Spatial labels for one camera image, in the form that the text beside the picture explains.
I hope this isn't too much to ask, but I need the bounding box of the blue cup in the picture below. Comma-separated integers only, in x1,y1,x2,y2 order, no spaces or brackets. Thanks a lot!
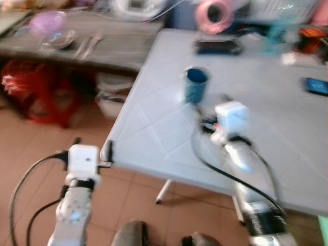
183,66,210,106

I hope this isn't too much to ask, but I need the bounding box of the black flat device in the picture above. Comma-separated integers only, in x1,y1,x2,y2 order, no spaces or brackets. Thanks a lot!
195,39,243,56

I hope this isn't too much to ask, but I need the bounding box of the white plastic bucket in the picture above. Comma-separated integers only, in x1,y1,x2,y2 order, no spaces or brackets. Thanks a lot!
95,73,135,120

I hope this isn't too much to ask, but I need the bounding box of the red plastic stool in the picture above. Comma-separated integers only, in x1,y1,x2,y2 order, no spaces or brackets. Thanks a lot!
0,59,83,129

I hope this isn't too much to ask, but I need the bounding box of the white table leg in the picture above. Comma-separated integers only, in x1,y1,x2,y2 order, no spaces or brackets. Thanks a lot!
155,179,174,204

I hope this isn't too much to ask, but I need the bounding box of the teal plastic bottle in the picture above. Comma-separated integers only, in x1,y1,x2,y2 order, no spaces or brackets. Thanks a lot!
262,18,294,57

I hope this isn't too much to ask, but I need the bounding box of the phone with blue screen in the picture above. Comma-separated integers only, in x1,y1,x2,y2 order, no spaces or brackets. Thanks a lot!
303,77,328,97

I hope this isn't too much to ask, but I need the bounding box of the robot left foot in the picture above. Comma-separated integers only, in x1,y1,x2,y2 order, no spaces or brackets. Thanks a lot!
111,220,150,246

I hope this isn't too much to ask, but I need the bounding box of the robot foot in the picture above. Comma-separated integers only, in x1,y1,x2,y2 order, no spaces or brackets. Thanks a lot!
111,220,150,246
179,232,224,246

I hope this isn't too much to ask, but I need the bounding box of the grey wooden bench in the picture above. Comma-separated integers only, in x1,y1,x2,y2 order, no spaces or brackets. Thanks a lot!
0,10,165,73

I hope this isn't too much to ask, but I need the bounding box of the metal spoon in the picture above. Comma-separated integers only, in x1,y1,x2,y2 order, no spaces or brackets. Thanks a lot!
73,35,92,60
82,33,105,60

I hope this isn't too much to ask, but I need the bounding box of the clear glass bowl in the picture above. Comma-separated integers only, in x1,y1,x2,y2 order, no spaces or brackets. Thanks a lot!
41,30,78,51

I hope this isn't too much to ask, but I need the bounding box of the orange and black object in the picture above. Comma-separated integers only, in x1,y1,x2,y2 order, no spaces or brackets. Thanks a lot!
298,27,328,56

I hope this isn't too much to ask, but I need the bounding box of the white plastic basket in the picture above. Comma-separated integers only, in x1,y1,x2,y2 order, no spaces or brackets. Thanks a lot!
249,0,316,24

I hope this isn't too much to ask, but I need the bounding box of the green object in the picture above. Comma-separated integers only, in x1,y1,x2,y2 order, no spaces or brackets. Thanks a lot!
317,215,328,246

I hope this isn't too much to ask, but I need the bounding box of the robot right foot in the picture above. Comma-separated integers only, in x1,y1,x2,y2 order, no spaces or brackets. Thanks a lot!
179,232,224,246

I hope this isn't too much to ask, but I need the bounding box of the purple plastic bowl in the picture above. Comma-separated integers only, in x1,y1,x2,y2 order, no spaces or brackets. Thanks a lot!
28,10,68,39

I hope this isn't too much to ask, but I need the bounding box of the pink cloth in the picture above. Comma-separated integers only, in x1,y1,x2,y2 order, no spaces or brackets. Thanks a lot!
311,0,328,27

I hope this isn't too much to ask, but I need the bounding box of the white round appliance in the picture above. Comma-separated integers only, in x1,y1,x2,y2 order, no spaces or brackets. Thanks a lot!
109,0,170,22

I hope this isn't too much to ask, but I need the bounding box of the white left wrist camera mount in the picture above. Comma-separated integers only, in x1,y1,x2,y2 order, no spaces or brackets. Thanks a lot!
67,144,100,174

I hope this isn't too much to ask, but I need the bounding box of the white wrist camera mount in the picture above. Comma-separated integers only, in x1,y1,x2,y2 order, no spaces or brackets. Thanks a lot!
67,144,100,174
214,101,251,137

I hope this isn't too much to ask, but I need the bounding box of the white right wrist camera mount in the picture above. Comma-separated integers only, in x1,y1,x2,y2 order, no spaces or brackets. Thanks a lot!
214,101,251,137

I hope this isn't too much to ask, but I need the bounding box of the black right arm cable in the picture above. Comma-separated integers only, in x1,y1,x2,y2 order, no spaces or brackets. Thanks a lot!
191,123,285,215

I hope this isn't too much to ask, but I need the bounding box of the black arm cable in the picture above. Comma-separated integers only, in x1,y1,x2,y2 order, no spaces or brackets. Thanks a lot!
8,150,70,246
191,123,285,215

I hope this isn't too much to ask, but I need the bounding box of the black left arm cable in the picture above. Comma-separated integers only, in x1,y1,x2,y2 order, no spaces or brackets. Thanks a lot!
8,150,70,246

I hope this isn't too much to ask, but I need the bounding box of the pink coiled hose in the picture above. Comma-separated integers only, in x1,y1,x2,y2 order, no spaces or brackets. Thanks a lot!
195,0,236,34

